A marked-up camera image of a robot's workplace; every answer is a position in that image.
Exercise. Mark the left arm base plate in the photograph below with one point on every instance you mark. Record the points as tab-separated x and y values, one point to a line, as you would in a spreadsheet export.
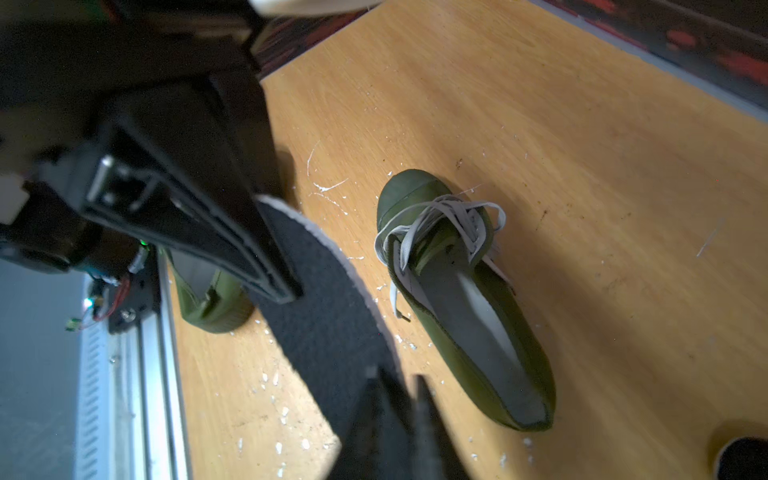
141	301

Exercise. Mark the green shoe white laces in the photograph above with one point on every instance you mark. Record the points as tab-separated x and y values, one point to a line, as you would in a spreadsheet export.
209	298
437	247

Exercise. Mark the black insole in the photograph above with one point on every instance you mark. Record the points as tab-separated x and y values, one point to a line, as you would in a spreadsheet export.
333	333
743	458

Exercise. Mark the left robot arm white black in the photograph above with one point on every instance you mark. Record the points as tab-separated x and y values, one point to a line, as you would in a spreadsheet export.
59	61

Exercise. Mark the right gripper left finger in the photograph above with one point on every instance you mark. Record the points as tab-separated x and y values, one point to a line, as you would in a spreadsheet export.
378	443

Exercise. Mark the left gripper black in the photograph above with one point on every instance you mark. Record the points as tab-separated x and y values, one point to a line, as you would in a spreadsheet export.
183	165

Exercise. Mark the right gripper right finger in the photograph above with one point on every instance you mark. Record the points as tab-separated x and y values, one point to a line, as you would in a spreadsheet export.
434	455

